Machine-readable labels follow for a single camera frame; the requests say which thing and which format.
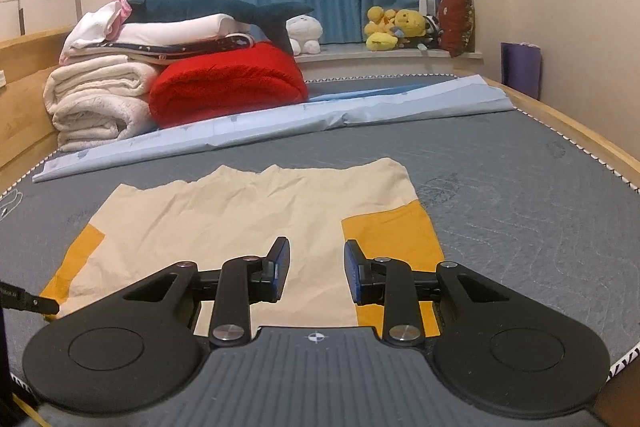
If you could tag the wooden bed frame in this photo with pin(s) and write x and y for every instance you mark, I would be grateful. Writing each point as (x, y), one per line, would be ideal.
(30, 107)

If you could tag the navy patterned folded fabric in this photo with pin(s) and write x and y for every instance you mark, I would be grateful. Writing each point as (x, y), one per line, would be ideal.
(200, 47)

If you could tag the yellow round plush toy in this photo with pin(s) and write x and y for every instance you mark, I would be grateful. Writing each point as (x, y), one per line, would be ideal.
(411, 24)

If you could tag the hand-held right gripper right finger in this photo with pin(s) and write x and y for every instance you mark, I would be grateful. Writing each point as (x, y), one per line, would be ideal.
(352, 272)

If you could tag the light blue bed sheet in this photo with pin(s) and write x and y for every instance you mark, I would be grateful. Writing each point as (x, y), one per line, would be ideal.
(280, 119)

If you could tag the white folded quilt pink edge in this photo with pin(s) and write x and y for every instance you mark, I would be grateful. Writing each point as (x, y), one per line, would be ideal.
(165, 29)

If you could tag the yellow duck plush toy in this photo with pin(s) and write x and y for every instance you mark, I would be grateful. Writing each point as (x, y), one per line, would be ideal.
(377, 18)

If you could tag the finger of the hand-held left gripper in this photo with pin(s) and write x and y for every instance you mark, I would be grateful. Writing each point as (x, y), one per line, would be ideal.
(30, 300)

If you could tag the dark teal shark plush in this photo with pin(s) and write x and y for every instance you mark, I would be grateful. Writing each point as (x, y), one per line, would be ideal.
(200, 4)

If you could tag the grey quilted mattress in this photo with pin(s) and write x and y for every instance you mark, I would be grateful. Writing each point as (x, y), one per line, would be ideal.
(500, 207)

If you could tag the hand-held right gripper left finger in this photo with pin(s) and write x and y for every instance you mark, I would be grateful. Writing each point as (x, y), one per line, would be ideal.
(283, 268)

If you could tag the black white striped plush toy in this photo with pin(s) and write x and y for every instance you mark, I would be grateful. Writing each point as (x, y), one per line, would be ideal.
(433, 27)

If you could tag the white fluffy blanket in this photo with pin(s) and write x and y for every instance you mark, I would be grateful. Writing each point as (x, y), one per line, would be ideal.
(95, 102)

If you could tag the beige and yellow hooded jacket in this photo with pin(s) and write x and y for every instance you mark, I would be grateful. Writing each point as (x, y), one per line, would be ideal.
(225, 217)

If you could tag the red fleece blanket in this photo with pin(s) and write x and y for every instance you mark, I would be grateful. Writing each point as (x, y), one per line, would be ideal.
(230, 82)

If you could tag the purple bag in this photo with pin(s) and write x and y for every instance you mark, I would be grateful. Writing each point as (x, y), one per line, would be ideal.
(521, 69)

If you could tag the dark red cushion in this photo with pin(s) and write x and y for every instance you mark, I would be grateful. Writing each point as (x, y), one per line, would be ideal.
(456, 22)

